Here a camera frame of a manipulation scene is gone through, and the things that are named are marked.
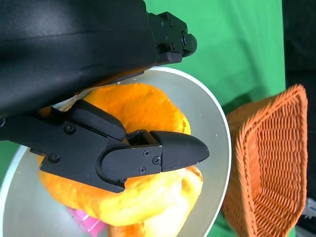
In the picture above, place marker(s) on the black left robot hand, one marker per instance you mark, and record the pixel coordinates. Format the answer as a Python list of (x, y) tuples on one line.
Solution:
[(61, 49)]

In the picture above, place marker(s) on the grey-green round bowl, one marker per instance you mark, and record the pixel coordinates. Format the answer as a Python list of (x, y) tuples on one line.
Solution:
[(209, 128)]

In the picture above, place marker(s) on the long golden bread loaf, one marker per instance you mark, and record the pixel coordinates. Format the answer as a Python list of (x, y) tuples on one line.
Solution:
[(187, 187)]

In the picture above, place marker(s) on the pink striped cake slice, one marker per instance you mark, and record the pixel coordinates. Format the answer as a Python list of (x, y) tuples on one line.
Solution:
[(84, 219)]

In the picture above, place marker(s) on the orange wicker basket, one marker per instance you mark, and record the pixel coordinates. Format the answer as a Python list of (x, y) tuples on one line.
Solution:
[(274, 160)]

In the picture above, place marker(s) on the black backdrop curtain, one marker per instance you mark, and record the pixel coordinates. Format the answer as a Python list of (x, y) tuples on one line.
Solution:
[(300, 37)]

